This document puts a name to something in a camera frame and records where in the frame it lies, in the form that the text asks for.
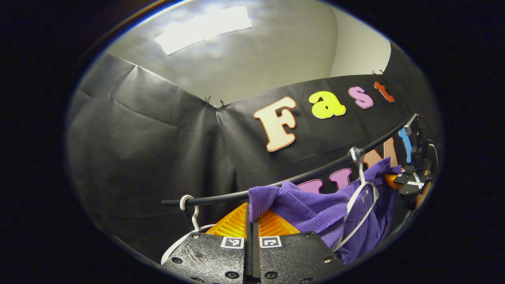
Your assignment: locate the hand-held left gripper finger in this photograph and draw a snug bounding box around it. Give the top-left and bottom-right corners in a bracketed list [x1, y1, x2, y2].
[161, 202, 253, 284]
[252, 209, 344, 284]

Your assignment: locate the white plastic hanger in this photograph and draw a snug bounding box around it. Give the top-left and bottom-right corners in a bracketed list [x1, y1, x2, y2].
[333, 147, 380, 252]
[161, 194, 215, 265]

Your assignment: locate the purple shirt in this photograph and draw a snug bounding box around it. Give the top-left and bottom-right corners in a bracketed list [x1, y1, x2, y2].
[248, 157, 403, 265]

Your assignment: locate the black clothes rack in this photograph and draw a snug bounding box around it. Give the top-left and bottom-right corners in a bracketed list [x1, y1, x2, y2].
[162, 114, 419, 207]

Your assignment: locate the ceiling light panel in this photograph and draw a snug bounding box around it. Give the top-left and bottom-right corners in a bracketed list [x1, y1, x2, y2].
[154, 5, 252, 56]

